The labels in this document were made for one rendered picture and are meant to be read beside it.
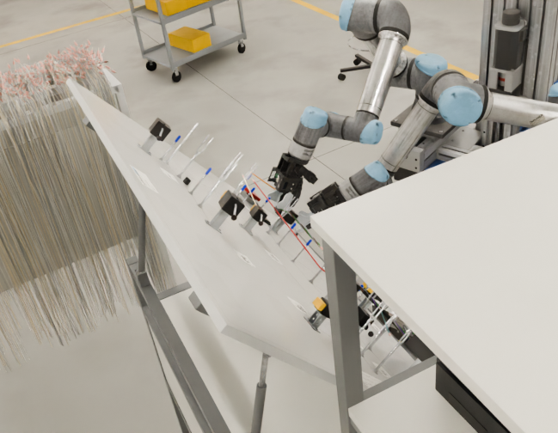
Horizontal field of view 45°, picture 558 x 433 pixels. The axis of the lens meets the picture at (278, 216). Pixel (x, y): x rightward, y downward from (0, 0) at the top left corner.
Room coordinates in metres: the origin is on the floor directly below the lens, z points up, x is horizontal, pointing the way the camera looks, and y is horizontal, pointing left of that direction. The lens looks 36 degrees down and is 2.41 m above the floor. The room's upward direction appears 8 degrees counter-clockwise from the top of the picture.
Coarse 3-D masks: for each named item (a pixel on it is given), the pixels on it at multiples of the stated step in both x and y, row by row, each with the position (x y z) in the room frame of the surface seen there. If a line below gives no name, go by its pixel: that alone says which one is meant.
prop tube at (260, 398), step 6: (258, 384) 0.94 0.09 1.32; (258, 390) 0.93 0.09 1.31; (264, 390) 0.93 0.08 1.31; (258, 396) 0.92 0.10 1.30; (264, 396) 0.93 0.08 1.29; (258, 402) 0.92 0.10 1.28; (264, 402) 0.93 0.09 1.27; (258, 408) 0.92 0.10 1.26; (258, 414) 0.92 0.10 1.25; (252, 420) 0.93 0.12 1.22; (258, 420) 0.92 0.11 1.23; (252, 426) 0.92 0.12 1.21; (258, 426) 0.92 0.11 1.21; (252, 432) 0.92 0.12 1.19; (258, 432) 0.91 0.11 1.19
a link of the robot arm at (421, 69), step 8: (424, 56) 2.29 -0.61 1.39; (432, 56) 2.28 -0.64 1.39; (440, 56) 2.28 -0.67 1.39; (416, 64) 2.25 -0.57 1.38; (424, 64) 2.22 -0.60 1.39; (432, 64) 2.22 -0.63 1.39; (440, 64) 2.22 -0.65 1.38; (408, 72) 2.26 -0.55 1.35; (416, 72) 2.24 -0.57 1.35; (424, 72) 2.21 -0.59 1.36; (432, 72) 2.20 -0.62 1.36; (408, 80) 2.25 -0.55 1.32; (416, 80) 2.23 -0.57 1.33; (424, 80) 2.22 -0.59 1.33; (416, 88) 2.25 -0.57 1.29
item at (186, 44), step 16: (128, 0) 5.96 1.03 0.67; (144, 0) 5.97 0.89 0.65; (160, 0) 5.77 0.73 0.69; (176, 0) 5.76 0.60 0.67; (192, 0) 5.85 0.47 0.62; (208, 0) 5.94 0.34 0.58; (224, 0) 5.97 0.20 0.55; (240, 0) 6.07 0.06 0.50; (144, 16) 5.80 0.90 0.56; (160, 16) 5.57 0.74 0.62; (176, 16) 5.65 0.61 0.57; (240, 16) 6.07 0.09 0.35; (176, 32) 6.05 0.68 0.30; (192, 32) 5.99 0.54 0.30; (208, 32) 6.29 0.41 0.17; (224, 32) 6.23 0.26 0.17; (160, 48) 6.04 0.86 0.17; (176, 48) 5.98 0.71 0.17; (192, 48) 5.79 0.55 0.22; (208, 48) 5.81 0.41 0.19; (240, 48) 6.04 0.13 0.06; (176, 64) 5.59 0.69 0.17; (176, 80) 5.60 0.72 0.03
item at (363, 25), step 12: (348, 0) 2.11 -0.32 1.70; (360, 0) 2.09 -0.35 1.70; (372, 0) 2.07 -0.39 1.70; (348, 12) 2.08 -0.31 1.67; (360, 12) 2.06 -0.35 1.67; (372, 12) 2.04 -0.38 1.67; (348, 24) 2.08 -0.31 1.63; (360, 24) 2.06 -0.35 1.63; (372, 24) 2.03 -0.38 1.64; (360, 36) 2.10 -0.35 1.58; (372, 36) 2.10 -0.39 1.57; (372, 48) 2.17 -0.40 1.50; (408, 60) 2.30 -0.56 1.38; (396, 72) 2.25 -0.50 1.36; (396, 84) 2.28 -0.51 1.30
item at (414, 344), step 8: (416, 336) 1.06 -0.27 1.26; (408, 344) 1.06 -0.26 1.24; (416, 344) 1.05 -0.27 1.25; (424, 344) 1.04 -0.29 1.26; (416, 352) 1.03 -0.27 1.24; (424, 352) 1.02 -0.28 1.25; (432, 352) 1.01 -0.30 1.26; (416, 360) 1.03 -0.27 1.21; (424, 360) 1.00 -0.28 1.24; (408, 368) 1.03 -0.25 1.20
